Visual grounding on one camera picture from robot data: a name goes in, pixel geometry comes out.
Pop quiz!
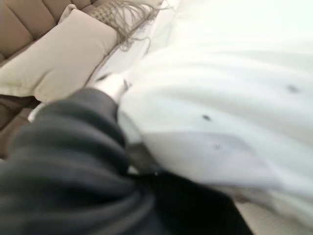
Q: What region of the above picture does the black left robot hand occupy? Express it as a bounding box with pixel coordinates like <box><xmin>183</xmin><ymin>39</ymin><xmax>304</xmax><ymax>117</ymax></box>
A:
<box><xmin>0</xmin><ymin>75</ymin><xmax>253</xmax><ymax>235</ymax></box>

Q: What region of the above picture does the white duvet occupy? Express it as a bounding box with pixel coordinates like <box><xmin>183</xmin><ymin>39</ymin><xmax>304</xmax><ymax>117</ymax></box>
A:
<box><xmin>116</xmin><ymin>0</ymin><xmax>313</xmax><ymax>222</ymax></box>

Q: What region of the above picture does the large beige pillow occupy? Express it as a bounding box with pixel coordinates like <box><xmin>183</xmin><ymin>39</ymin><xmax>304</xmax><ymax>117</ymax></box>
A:
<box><xmin>0</xmin><ymin>3</ymin><xmax>121</xmax><ymax>103</ymax></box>

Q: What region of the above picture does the patterned fringed cushion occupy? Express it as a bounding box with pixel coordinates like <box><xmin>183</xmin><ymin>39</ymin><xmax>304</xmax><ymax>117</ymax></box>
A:
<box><xmin>82</xmin><ymin>0</ymin><xmax>172</xmax><ymax>52</ymax></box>

